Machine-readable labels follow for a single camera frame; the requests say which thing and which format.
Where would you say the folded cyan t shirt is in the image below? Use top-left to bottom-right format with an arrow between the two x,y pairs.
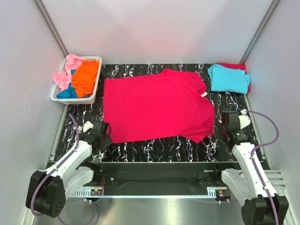
208,64 -> 251,94

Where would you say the folded red t shirt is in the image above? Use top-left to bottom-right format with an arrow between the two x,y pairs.
213,63 -> 251,94

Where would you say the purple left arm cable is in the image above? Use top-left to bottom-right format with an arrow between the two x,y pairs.
30,113 -> 100,225

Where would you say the magenta t shirt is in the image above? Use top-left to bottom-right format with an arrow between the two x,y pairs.
104,69 -> 215,143

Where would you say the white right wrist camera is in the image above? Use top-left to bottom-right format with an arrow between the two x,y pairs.
238,109 -> 251,130

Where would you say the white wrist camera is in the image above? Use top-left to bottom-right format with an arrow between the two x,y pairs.
78,121 -> 94,133
238,109 -> 251,130

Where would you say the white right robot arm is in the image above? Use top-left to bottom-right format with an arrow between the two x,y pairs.
213,110 -> 289,225

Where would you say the blue t shirt in basket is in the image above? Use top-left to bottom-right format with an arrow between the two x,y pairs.
52,71 -> 78,99

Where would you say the light pink t shirt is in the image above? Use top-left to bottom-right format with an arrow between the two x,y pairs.
52,54 -> 86,91

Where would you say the white slotted cable duct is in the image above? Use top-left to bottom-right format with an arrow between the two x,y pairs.
71,187 -> 217,199

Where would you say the orange t shirt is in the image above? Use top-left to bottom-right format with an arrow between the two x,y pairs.
72,60 -> 99,98

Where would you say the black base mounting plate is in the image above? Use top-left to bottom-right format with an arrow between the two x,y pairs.
87,162 -> 240,190

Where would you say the white plastic laundry basket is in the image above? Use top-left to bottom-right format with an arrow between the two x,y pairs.
50,54 -> 102,105

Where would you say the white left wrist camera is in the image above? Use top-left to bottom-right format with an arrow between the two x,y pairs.
78,121 -> 94,133

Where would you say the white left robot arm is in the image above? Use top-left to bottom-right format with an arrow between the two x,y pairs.
25,122 -> 112,218

